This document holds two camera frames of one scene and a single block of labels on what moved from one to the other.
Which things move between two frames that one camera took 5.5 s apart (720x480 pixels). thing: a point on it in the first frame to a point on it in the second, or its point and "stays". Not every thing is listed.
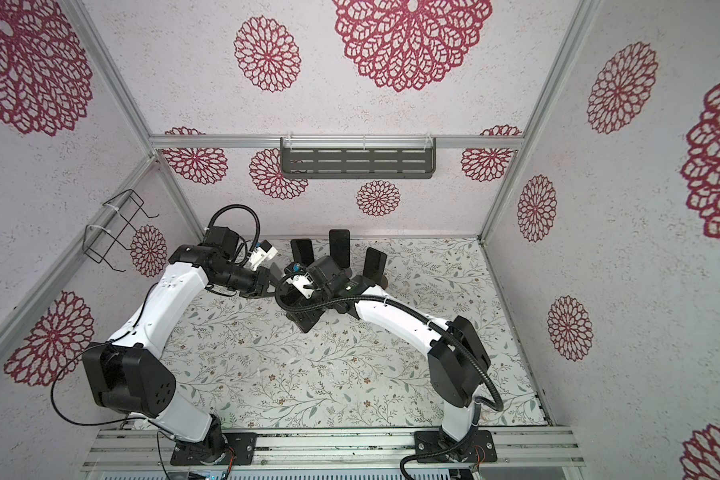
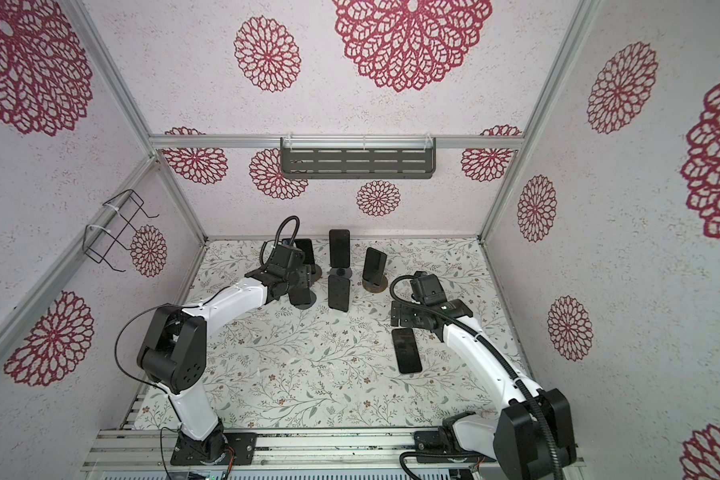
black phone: (374, 265) stays
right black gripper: (300, 315) to (405, 319)
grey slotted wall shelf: (353, 157) stays
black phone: (339, 245) stays
